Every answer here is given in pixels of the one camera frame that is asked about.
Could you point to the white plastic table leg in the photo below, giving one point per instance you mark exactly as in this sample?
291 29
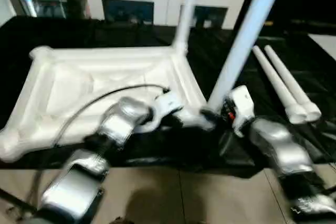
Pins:
294 82
244 40
278 85
186 9

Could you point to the white plastic table top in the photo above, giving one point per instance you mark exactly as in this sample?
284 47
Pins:
89 77

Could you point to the small yellow tag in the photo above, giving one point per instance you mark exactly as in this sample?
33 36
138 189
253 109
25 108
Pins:
269 23

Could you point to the black work mat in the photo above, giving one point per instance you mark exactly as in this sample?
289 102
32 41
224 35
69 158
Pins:
63 35

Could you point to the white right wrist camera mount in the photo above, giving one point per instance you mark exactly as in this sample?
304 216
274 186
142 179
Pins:
241 106

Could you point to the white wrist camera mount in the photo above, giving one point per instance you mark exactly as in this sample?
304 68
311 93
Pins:
241 106
168 106

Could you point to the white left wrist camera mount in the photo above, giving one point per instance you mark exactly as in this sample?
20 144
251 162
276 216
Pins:
168 106

